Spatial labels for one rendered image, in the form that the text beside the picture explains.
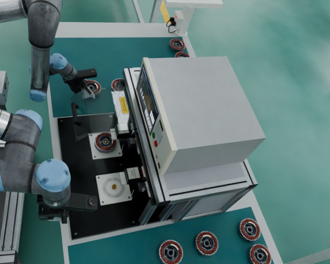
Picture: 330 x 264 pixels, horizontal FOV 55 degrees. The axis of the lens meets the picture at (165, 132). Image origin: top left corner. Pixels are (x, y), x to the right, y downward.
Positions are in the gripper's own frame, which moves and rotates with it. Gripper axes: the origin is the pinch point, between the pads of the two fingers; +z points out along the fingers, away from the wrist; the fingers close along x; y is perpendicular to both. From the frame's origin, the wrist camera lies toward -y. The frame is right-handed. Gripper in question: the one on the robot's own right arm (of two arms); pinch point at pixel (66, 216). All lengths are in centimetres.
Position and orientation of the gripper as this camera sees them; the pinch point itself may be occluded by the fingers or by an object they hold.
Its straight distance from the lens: 112.3
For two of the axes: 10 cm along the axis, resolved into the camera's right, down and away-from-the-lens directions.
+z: -2.3, 5.3, 8.2
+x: 1.3, 8.5, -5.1
